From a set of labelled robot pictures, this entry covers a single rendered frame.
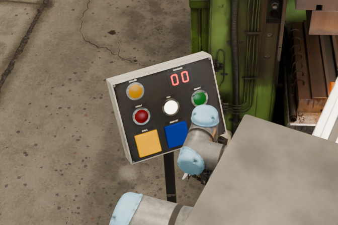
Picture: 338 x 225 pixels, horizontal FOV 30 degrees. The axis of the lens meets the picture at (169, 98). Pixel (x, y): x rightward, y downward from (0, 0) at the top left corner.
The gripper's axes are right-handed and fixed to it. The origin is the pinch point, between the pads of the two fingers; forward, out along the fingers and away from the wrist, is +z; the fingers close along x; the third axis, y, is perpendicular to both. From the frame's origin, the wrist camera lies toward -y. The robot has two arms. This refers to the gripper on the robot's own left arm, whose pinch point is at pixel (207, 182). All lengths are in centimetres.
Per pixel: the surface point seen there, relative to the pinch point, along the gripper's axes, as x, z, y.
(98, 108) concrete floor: -104, 94, -84
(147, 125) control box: -23.1, -12.3, -4.4
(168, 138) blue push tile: -16.6, -7.4, -5.9
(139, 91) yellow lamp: -27.3, -22.7, -8.1
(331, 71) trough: 22, -5, -60
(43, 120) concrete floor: -128, 94, -64
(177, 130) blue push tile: -14.8, -8.8, -9.1
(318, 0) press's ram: 16, -47, -43
